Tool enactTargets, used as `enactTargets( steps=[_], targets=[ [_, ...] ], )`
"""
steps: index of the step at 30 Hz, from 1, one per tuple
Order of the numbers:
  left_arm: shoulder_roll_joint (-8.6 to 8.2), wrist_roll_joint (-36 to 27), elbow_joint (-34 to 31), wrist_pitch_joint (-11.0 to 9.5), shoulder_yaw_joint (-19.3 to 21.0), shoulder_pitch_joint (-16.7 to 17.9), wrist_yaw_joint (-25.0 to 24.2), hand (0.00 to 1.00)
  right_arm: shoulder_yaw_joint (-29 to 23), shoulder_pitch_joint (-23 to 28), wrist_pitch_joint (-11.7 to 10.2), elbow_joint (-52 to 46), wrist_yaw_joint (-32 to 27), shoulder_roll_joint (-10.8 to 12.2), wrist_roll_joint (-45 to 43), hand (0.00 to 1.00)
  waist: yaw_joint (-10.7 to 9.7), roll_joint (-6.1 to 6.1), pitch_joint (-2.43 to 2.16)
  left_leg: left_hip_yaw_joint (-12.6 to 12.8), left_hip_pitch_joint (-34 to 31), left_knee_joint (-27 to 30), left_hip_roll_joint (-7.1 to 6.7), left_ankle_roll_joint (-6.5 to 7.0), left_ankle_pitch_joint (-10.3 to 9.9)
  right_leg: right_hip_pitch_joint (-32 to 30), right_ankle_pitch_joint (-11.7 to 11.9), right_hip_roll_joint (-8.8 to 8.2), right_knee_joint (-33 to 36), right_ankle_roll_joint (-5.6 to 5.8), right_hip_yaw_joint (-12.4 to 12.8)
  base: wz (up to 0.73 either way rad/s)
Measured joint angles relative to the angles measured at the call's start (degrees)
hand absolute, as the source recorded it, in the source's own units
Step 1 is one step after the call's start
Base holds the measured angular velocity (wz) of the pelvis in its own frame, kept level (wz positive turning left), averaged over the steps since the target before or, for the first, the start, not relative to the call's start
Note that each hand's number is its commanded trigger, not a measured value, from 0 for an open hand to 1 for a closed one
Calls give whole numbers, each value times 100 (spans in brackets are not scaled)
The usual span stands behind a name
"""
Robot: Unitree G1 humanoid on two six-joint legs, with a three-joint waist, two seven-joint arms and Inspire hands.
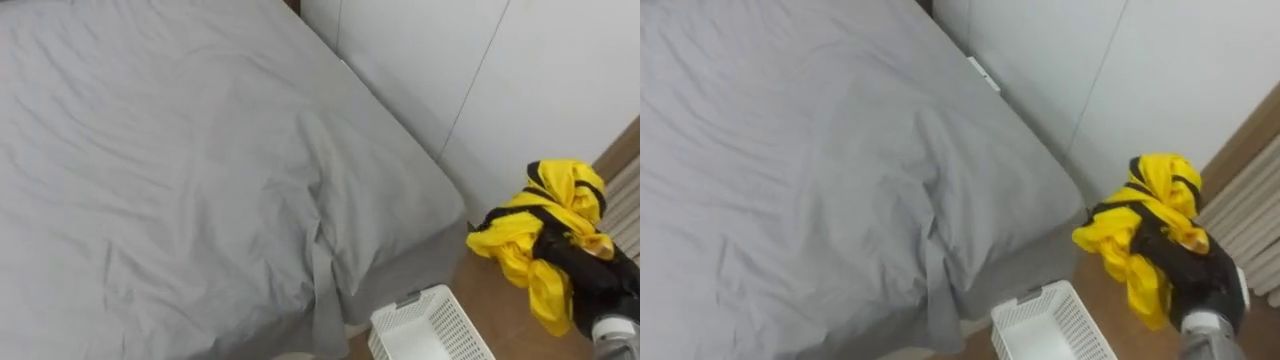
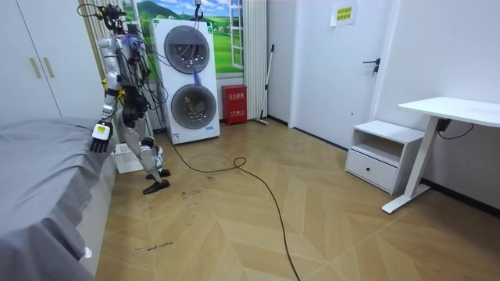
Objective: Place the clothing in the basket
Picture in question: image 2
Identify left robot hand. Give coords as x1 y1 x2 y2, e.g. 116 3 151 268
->
89 120 115 154

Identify white perforated floor mat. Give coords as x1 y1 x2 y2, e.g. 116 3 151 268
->
110 142 145 175

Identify robot body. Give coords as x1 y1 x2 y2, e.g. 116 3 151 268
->
76 2 169 128

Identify robot legs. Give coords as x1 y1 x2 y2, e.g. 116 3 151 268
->
116 112 172 195

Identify grey bed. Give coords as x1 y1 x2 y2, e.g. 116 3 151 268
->
0 116 119 281

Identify white wardrobe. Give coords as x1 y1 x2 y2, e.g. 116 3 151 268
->
0 0 107 126

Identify beige striped curtain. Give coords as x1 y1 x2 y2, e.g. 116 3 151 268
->
77 0 127 81

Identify white stacked washing machines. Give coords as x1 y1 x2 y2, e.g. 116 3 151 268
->
150 18 221 146

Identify red fire extinguisher box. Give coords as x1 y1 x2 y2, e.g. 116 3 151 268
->
221 84 248 126

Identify white pleated curtain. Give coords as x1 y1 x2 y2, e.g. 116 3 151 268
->
242 0 269 120

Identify white door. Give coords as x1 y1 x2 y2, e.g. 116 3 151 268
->
288 0 396 151

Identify paper sign with yellow labels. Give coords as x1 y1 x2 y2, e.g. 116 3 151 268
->
330 2 358 28

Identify white nightstand with drawer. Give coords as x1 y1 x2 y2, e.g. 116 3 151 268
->
344 119 426 196

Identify white desk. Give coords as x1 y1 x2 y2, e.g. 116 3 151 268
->
381 96 500 215

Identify black floor cable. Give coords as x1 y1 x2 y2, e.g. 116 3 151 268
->
155 112 302 281

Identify landscape wall poster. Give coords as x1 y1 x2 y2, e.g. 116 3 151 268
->
121 0 245 80

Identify cable bundle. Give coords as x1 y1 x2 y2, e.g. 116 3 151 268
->
132 0 206 89

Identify broom with white handle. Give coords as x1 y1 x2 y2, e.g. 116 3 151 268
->
252 44 276 126

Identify black door handle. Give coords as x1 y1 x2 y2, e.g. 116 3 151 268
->
362 58 382 76

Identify black desk cable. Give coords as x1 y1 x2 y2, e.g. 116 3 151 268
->
437 123 475 141

